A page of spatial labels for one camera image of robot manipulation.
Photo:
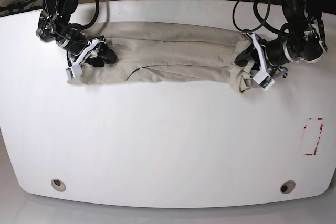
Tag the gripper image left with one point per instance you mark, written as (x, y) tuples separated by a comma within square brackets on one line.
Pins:
[(80, 48)]

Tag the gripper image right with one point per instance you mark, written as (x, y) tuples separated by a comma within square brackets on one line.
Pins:
[(302, 41)]

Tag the beige T-shirt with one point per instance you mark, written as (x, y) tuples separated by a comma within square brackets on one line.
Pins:
[(170, 52)]

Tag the red tape rectangle marking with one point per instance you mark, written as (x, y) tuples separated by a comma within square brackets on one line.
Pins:
[(312, 132)]

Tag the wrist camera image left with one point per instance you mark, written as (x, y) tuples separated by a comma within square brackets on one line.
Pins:
[(73, 71)]

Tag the left table cable grommet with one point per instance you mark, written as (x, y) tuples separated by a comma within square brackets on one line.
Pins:
[(58, 185)]

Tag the table cable grommet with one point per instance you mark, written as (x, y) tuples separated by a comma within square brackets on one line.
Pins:
[(287, 187), (58, 185)]

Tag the right table cable grommet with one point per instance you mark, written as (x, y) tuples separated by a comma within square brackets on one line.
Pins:
[(287, 187)]

